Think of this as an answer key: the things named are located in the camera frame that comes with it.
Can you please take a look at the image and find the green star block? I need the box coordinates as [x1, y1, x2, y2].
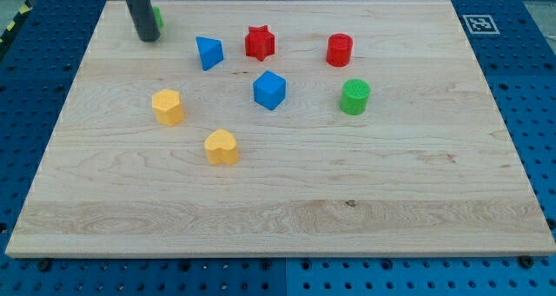
[153, 6, 164, 29]

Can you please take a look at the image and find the wooden board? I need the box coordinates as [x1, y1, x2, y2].
[6, 0, 555, 259]

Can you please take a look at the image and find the red star block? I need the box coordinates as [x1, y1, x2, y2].
[244, 25, 275, 62]

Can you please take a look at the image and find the blue cube block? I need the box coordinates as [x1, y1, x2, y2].
[253, 70, 287, 110]

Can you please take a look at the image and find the yellow heart block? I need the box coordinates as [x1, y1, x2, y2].
[204, 129, 239, 165]

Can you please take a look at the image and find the green cylinder block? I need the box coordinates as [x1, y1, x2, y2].
[340, 79, 371, 115]

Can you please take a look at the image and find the blue triangular prism block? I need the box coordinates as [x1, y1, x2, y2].
[195, 36, 224, 71]

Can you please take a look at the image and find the red cylinder block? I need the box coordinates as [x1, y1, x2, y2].
[326, 33, 354, 67]

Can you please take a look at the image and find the yellow hexagon block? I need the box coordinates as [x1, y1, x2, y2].
[151, 89, 185, 126]

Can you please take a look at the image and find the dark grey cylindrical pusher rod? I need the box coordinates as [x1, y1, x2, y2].
[125, 0, 160, 43]

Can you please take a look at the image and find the white fiducial marker tag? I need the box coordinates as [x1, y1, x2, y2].
[462, 14, 500, 35]

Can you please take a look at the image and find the black yellow hazard tape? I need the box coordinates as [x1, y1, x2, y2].
[1, 0, 33, 46]

